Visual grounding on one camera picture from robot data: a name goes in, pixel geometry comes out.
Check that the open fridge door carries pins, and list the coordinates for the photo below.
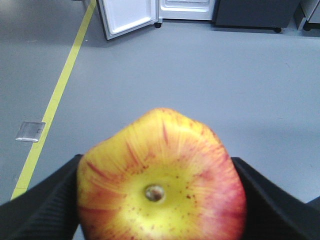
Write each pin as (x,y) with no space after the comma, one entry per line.
(119,17)

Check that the white fridge interior body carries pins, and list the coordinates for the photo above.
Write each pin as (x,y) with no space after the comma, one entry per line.
(198,10)

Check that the yellow floor tape line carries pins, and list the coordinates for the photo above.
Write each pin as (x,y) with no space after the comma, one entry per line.
(31,161)

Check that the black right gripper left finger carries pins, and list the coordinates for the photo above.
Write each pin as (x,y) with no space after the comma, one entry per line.
(47,211)

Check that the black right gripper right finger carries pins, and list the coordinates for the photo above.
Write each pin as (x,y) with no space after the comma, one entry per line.
(274,214)

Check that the red yellow apple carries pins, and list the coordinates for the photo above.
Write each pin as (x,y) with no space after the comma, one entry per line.
(163,177)

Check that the grey cabinet on wheels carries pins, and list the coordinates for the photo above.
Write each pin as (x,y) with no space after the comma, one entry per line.
(307,15)

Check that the silver floor box far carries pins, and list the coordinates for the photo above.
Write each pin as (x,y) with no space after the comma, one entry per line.
(30,131)

